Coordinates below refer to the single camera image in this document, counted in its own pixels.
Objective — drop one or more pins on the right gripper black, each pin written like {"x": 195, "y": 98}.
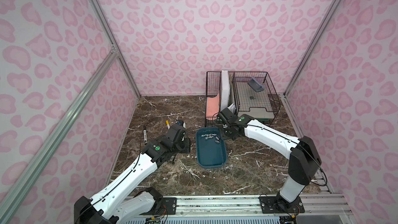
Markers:
{"x": 226, "y": 131}

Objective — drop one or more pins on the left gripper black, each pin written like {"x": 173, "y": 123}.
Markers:
{"x": 185, "y": 144}

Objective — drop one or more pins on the teal plastic storage box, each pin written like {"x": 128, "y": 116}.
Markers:
{"x": 211, "y": 148}

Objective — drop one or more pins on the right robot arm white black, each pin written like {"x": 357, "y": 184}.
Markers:
{"x": 303, "y": 156}

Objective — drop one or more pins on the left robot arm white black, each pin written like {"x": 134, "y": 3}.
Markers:
{"x": 111, "y": 205}

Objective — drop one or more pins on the black marker pen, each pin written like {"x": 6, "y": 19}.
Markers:
{"x": 145, "y": 135}

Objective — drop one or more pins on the pink folder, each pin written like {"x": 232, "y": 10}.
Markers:
{"x": 212, "y": 107}

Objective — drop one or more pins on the white document binder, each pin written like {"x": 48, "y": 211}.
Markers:
{"x": 224, "y": 89}

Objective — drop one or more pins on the grey stapler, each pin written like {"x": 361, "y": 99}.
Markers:
{"x": 255, "y": 85}

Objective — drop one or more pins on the black wire mesh organizer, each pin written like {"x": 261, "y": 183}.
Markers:
{"x": 213, "y": 88}

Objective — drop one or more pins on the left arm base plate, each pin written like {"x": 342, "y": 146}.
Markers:
{"x": 165, "y": 205}

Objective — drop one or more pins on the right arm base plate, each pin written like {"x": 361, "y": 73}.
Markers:
{"x": 278, "y": 205}

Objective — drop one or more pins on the aluminium mounting rail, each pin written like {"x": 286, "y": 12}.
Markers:
{"x": 247, "y": 205}

